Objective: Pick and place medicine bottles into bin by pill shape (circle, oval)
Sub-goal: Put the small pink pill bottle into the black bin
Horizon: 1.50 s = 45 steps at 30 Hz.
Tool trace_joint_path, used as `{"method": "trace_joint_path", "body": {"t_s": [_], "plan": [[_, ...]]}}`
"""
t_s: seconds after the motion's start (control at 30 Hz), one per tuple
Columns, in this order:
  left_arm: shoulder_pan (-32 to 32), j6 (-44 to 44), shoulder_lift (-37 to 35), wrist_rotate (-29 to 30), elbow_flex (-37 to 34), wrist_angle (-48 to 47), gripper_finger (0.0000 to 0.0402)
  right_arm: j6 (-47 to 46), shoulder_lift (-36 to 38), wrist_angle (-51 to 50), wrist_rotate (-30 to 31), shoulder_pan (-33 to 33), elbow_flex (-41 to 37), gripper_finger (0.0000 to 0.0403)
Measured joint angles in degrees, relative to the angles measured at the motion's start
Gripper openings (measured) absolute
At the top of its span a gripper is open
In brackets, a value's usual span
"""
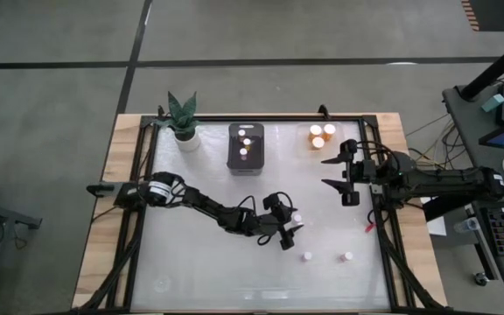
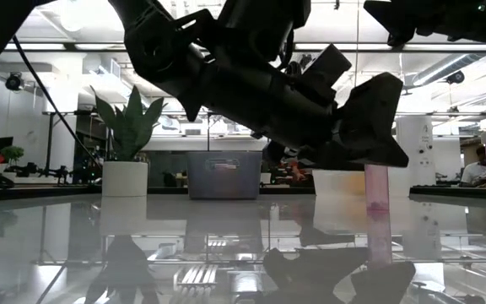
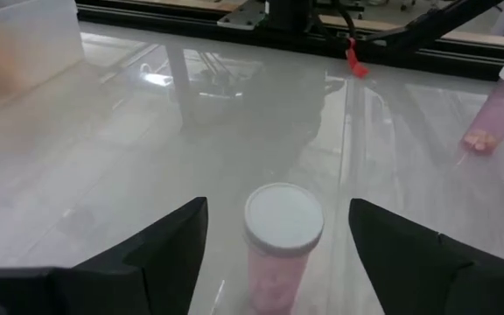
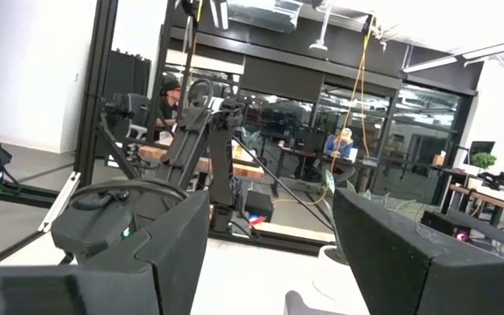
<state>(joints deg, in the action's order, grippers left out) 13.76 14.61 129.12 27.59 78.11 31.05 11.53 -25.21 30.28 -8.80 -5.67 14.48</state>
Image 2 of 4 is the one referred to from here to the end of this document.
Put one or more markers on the black aluminium table frame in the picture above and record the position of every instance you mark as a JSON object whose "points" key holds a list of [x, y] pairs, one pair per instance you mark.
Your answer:
{"points": [[36, 192]]}

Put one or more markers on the grey plastic bin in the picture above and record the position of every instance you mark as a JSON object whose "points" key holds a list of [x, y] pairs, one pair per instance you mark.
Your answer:
{"points": [[224, 181]]}

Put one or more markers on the person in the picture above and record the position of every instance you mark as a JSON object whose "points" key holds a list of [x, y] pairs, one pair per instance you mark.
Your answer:
{"points": [[473, 173]]}

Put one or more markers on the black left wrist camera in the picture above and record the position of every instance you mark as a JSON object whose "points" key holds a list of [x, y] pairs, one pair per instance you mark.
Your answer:
{"points": [[329, 63]]}

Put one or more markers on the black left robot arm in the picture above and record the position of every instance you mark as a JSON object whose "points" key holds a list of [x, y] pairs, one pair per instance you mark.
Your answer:
{"points": [[163, 50]]}

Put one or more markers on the small green background plant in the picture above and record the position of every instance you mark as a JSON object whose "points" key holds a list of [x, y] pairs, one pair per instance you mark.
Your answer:
{"points": [[12, 153]]}

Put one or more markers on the black ceiling camera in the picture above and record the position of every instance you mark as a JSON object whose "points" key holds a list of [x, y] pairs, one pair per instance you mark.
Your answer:
{"points": [[14, 81], [455, 77]]}

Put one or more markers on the black background robot arm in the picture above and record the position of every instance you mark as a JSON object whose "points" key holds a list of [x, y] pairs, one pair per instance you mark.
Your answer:
{"points": [[57, 173]]}

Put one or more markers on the snake plant in white pot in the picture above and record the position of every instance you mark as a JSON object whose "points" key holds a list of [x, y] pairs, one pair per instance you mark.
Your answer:
{"points": [[125, 179]]}

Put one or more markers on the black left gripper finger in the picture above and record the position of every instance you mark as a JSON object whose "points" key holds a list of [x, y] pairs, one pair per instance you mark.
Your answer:
{"points": [[374, 118], [331, 160]]}

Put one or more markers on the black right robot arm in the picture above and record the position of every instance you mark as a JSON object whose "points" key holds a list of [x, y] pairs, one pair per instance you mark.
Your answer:
{"points": [[483, 25]]}

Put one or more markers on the silver ceiling duct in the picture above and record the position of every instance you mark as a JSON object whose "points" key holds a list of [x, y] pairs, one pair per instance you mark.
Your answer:
{"points": [[441, 69]]}

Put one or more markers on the ceiling light strip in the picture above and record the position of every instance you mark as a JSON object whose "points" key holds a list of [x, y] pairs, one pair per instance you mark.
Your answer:
{"points": [[57, 46], [437, 47]]}

